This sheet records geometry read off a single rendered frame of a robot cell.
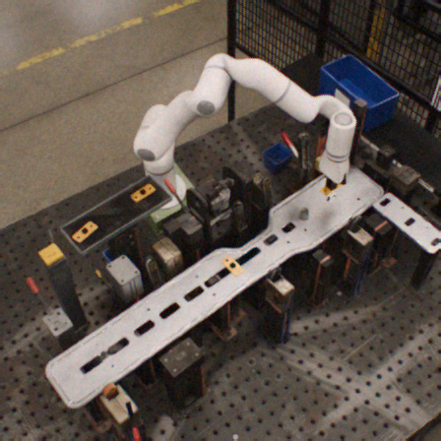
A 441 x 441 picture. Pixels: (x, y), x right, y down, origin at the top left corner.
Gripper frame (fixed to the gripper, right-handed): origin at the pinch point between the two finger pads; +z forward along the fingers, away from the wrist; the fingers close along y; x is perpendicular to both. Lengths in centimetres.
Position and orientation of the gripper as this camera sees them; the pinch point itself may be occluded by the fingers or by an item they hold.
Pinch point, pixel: (331, 183)
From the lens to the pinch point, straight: 237.3
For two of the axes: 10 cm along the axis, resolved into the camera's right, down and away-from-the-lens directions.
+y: 6.3, 6.1, -4.9
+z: 0.1, 6.2, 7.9
